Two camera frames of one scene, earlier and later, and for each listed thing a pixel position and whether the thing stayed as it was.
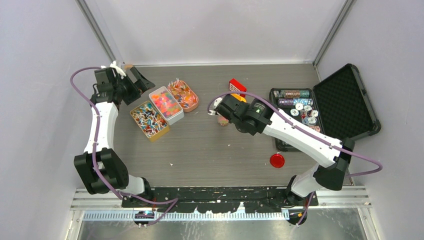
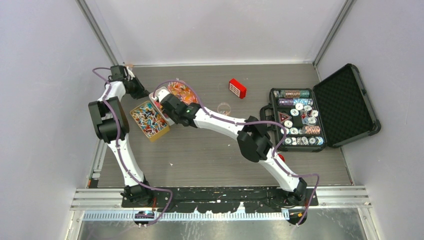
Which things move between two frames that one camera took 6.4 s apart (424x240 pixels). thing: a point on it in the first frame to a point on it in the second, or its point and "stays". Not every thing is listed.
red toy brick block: (235, 86) stays
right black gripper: (248, 104) to (174, 121)
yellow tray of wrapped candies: (153, 124) stays
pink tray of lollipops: (188, 100) stays
